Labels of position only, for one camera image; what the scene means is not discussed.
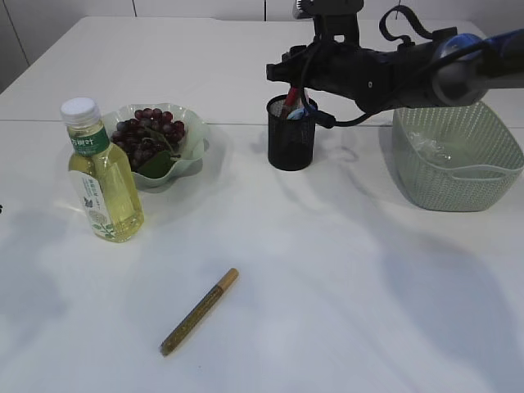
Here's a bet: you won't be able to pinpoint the purple artificial grape bunch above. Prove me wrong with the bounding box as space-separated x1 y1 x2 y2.
110 107 187 178

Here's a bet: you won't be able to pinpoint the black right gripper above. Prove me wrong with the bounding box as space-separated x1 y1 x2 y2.
266 14 368 98

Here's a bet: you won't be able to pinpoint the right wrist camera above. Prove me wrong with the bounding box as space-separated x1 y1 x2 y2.
292 0 364 20

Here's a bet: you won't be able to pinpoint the black mesh pen holder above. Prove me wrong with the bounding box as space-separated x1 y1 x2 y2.
266 95 316 171

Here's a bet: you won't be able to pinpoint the clear plastic sheet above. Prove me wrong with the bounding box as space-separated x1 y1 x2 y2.
409 133 452 166

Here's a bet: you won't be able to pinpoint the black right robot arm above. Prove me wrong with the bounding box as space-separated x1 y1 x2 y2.
266 1 523 129

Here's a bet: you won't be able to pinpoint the red glitter pen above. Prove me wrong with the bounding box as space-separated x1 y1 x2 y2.
279 87 299 120

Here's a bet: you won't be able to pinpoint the blue capped scissors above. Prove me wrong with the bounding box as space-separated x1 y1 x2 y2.
286 106 310 120

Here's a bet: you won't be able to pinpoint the green tea plastic bottle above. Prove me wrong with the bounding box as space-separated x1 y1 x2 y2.
61 97 144 243

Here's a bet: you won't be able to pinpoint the gold glitter pen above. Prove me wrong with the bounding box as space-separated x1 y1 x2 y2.
160 268 239 357

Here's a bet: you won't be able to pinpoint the light green wavy plate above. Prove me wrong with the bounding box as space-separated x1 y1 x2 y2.
102 103 209 189

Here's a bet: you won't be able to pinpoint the green woven plastic basket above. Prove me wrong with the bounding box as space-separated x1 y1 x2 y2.
392 102 523 212

